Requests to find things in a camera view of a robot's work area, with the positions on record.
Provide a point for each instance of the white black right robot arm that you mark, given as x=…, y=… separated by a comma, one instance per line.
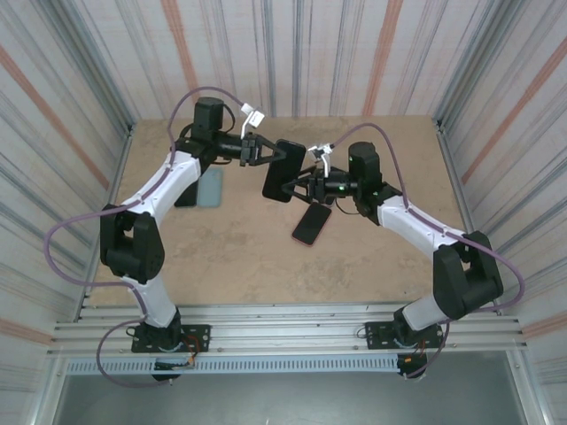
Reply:
x=469, y=274

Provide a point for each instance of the aluminium rail frame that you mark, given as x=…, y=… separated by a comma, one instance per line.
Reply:
x=283, y=329

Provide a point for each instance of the black mounting plate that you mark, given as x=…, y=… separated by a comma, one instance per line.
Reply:
x=376, y=336
x=199, y=338

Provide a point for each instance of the aluminium side rail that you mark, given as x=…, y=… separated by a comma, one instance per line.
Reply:
x=120, y=177
x=455, y=177

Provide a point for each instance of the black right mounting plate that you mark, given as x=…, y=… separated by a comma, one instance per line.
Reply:
x=376, y=336

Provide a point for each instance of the black smartphone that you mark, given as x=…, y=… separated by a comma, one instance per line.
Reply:
x=186, y=199
x=283, y=168
x=312, y=223

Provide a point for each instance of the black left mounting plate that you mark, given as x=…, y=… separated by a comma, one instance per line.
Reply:
x=199, y=338

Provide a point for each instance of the small circuit board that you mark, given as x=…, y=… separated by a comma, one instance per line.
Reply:
x=173, y=364

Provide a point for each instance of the small black controller box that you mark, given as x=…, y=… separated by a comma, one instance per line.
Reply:
x=409, y=360

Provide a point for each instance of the light blue phone case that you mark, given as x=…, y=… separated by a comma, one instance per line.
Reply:
x=210, y=190

